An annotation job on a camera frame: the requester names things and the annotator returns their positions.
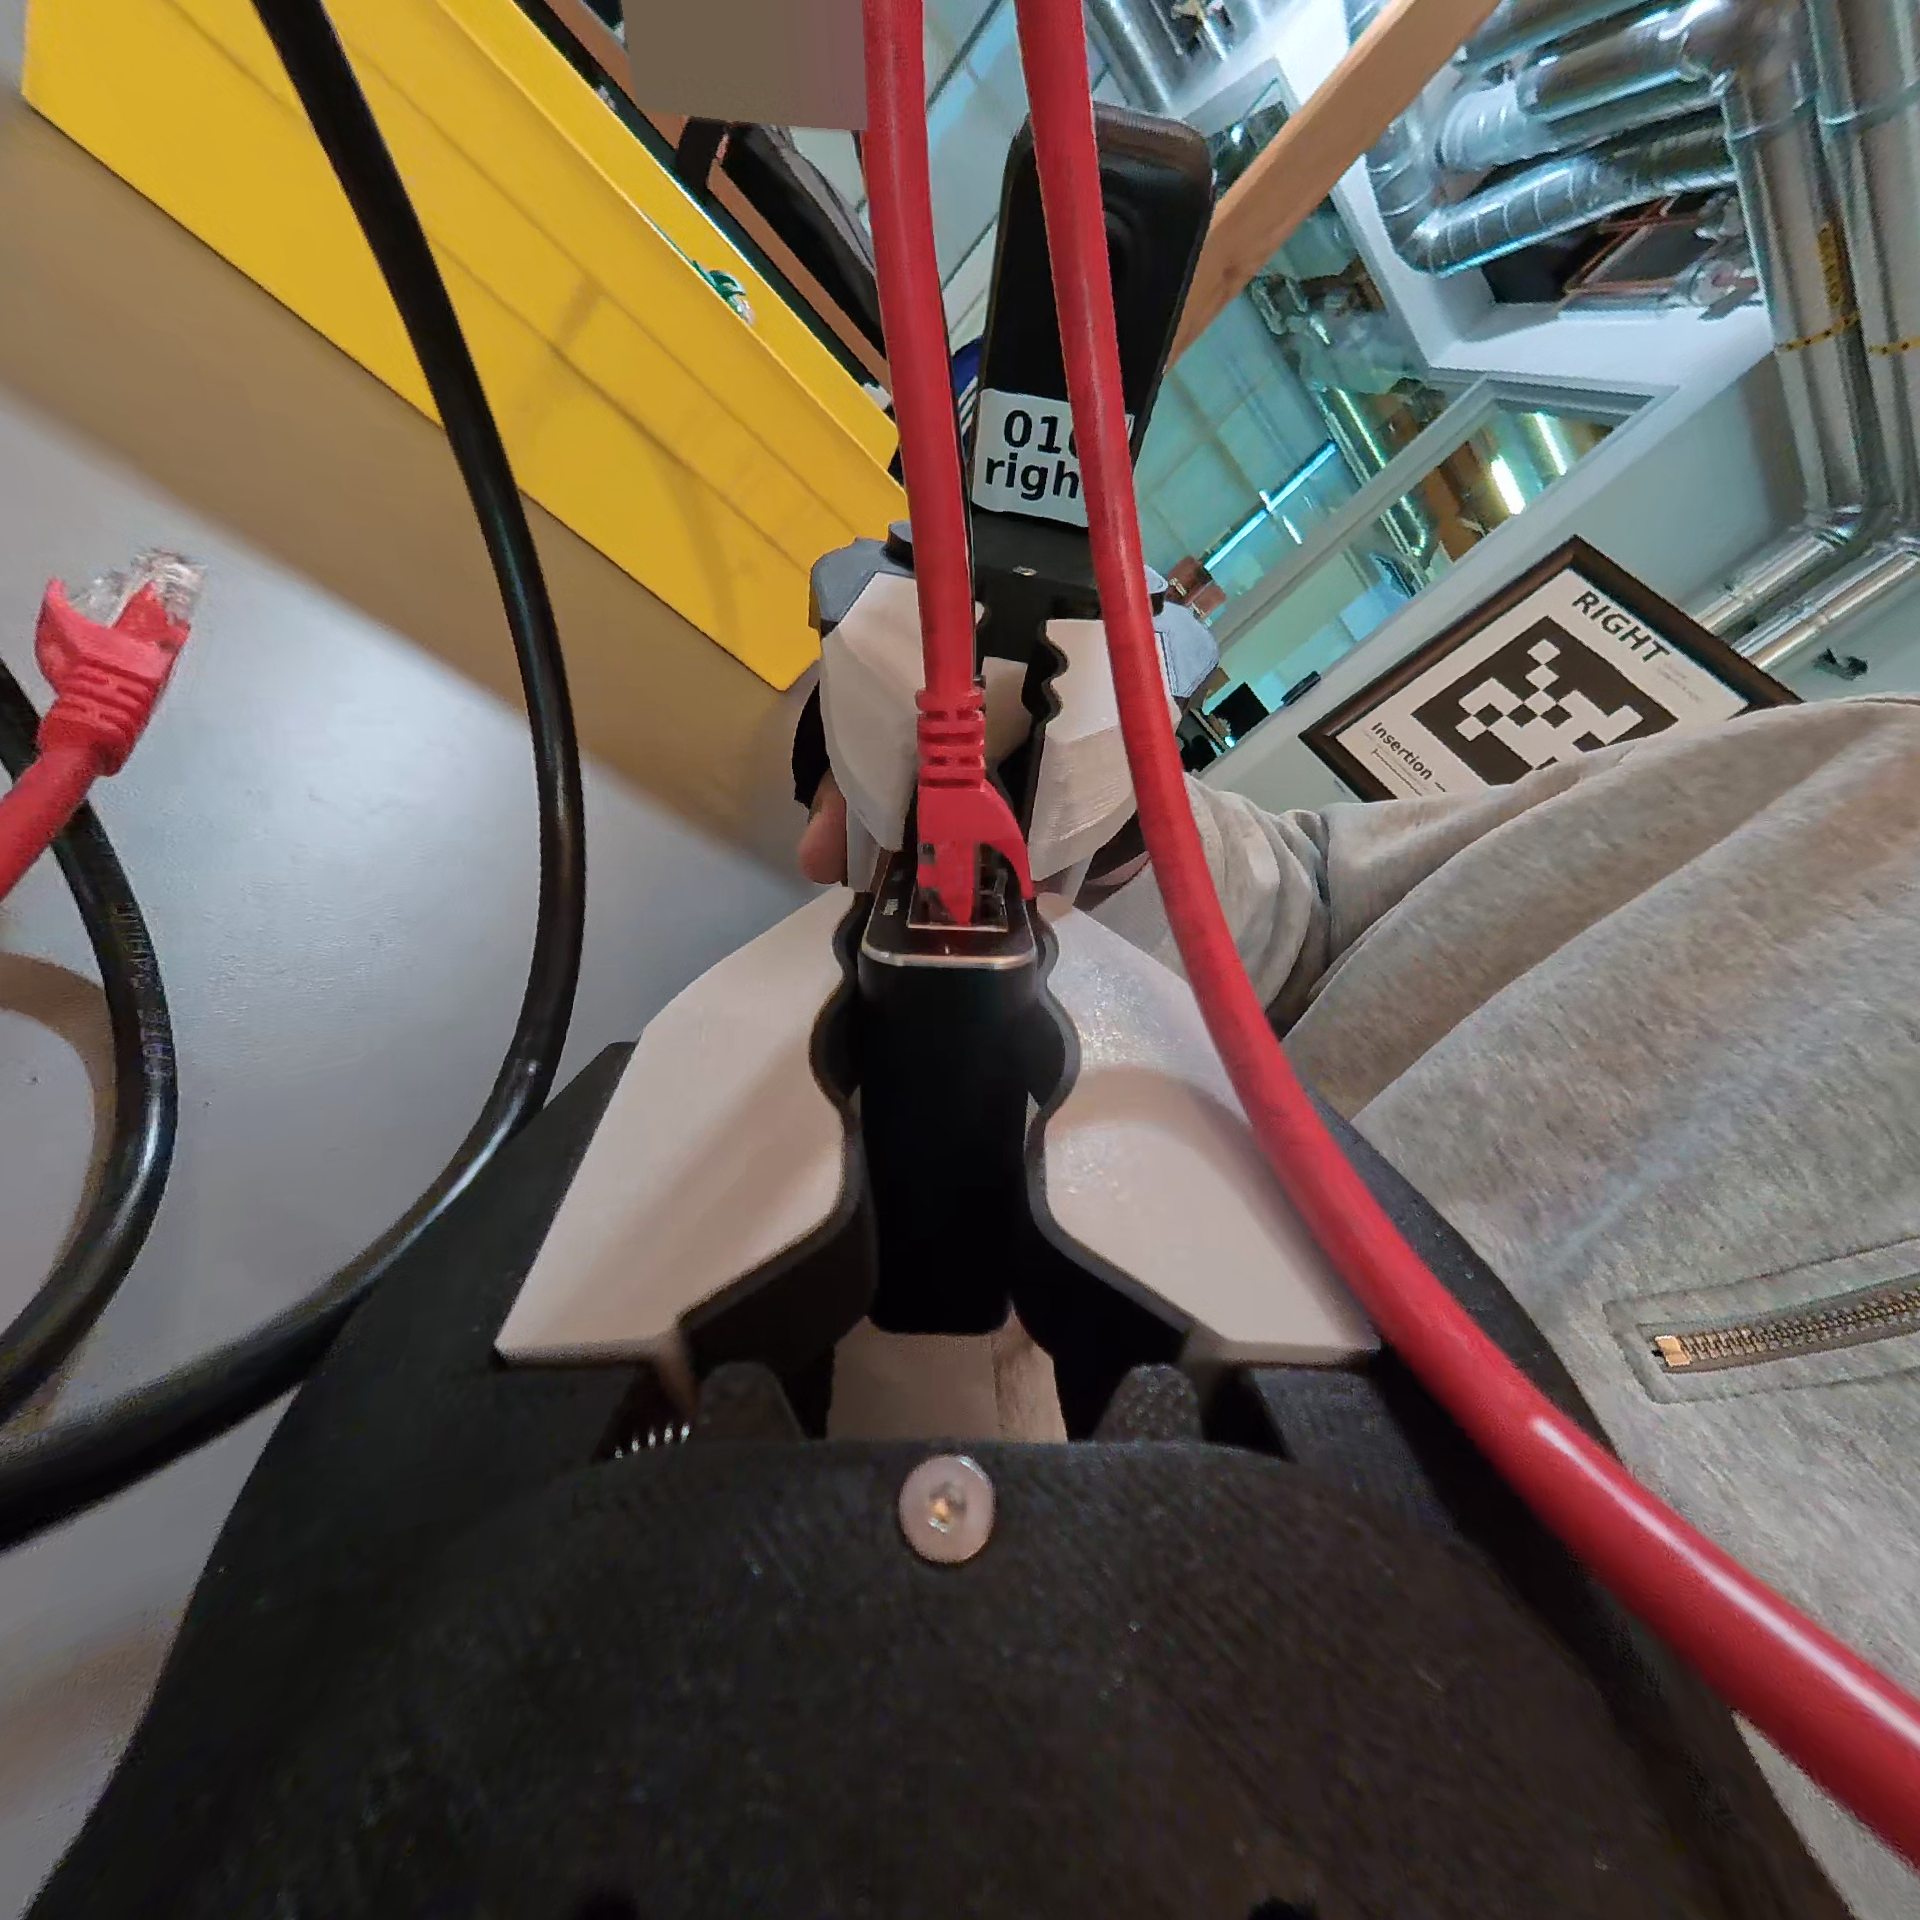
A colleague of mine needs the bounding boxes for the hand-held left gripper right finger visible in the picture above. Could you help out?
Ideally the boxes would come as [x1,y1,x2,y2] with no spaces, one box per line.
[1027,915,1385,1373]

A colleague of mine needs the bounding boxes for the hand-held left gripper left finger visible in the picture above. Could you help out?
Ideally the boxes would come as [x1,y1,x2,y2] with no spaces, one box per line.
[496,901,880,1402]

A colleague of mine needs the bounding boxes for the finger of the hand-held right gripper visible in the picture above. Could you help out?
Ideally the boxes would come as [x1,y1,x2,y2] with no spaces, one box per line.
[817,577,992,890]
[1032,618,1205,890]

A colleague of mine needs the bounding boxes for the black network switch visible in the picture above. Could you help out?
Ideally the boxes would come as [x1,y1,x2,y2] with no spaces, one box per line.
[852,856,1051,1339]

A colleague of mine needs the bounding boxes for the red ethernet cable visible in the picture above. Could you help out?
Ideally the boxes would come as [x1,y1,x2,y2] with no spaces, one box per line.
[0,0,1920,1849]

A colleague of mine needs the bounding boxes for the black ethernet cable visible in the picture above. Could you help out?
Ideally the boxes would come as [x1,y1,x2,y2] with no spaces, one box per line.
[0,0,589,1549]

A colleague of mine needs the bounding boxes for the yellow plastic bin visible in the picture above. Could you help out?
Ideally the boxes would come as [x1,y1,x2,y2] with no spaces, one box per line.
[24,0,913,694]

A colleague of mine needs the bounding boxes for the person's right forearm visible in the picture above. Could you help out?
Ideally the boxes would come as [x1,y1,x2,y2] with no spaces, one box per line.
[1155,772,1442,1051]

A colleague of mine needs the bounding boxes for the silver ventilation ducts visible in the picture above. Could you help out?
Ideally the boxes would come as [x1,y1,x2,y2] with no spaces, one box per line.
[1352,0,1920,665]

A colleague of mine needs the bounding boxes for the framed marker sign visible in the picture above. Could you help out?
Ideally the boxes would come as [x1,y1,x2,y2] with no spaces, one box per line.
[1296,532,1802,808]

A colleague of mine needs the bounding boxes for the person's grey jacket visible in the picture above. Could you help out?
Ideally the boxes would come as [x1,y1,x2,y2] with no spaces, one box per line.
[1276,698,1920,1920]

